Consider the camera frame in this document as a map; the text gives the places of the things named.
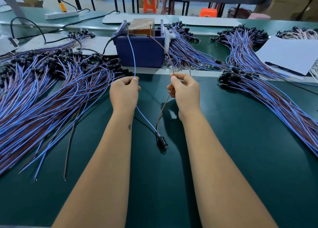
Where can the person's right hand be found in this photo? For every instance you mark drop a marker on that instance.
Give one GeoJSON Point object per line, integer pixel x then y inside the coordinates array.
{"type": "Point", "coordinates": [185, 96]}

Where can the person's left hand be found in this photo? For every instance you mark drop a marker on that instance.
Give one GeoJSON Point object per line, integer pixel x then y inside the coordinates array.
{"type": "Point", "coordinates": [124, 96]}

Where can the blue plastic tester box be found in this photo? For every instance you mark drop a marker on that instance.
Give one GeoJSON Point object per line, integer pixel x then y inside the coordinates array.
{"type": "Point", "coordinates": [146, 51]}

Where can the person's right forearm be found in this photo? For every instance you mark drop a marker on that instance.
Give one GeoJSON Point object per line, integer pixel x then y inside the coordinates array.
{"type": "Point", "coordinates": [226, 178]}

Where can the person's left forearm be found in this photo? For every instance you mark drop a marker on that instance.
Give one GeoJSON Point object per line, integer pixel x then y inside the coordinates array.
{"type": "Point", "coordinates": [97, 178]}

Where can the white power strip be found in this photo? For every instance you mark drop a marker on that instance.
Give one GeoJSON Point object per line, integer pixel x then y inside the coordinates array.
{"type": "Point", "coordinates": [62, 15]}

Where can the white flat mat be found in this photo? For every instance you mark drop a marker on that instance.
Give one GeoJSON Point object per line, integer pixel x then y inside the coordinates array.
{"type": "Point", "coordinates": [139, 18]}
{"type": "Point", "coordinates": [95, 44]}
{"type": "Point", "coordinates": [211, 21]}

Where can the brown cardboard block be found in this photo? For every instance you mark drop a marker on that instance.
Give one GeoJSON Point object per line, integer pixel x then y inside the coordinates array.
{"type": "Point", "coordinates": [141, 27]}

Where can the orange plastic stool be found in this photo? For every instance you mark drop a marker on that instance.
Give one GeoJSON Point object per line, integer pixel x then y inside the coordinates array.
{"type": "Point", "coordinates": [150, 3]}
{"type": "Point", "coordinates": [208, 12]}

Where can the black pen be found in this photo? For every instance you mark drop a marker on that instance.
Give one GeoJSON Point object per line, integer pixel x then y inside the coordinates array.
{"type": "Point", "coordinates": [284, 69]}

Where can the orange plug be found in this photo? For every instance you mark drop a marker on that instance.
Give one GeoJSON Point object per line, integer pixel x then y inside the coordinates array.
{"type": "Point", "coordinates": [62, 7]}

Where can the pink plastic stool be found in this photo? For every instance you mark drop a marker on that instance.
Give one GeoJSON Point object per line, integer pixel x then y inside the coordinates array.
{"type": "Point", "coordinates": [259, 16]}

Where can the white paper sheet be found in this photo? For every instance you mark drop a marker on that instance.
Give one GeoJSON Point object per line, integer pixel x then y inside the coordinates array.
{"type": "Point", "coordinates": [290, 54]}

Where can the white plastic device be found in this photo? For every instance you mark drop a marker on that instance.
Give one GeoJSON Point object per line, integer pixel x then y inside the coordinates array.
{"type": "Point", "coordinates": [6, 45]}

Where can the open cardboard box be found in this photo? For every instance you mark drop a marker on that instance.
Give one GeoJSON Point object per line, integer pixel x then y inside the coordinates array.
{"type": "Point", "coordinates": [32, 2]}

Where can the stack of large cardboard boxes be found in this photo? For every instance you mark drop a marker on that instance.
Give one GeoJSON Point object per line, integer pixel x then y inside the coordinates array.
{"type": "Point", "coordinates": [295, 1]}

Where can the grey metal pole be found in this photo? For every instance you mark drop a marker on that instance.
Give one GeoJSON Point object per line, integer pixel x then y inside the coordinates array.
{"type": "Point", "coordinates": [11, 2]}

